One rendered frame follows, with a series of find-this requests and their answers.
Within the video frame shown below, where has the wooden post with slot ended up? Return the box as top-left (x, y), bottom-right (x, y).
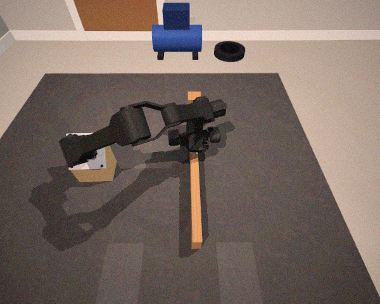
top-left (187, 92), bottom-right (201, 104)

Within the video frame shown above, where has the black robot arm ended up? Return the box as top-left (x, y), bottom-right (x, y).
top-left (58, 96), bottom-right (227, 168)

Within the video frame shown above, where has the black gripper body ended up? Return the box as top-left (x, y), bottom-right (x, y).
top-left (168, 122), bottom-right (221, 146)

